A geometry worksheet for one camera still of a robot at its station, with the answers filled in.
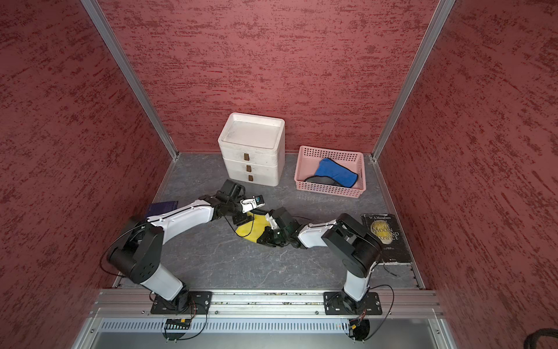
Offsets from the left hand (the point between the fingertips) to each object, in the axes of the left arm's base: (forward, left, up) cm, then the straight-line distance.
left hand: (247, 212), depth 91 cm
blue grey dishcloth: (+29, -41, -5) cm, 50 cm away
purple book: (+4, +42, -5) cm, 42 cm away
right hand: (-13, -5, -4) cm, 14 cm away
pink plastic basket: (+28, -27, -2) cm, 39 cm away
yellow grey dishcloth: (-13, -5, +11) cm, 18 cm away
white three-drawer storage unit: (+20, -3, +18) cm, 27 cm away
